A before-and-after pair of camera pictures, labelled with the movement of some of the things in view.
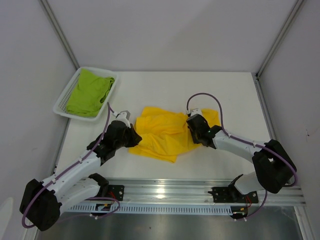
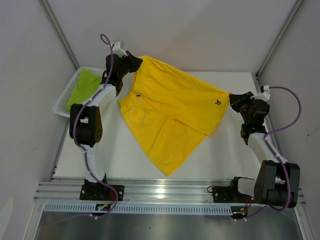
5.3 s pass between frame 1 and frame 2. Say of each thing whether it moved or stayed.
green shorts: stayed
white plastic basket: stayed
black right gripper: moved
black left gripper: moved
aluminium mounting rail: stayed
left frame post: stayed
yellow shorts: moved
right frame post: stayed
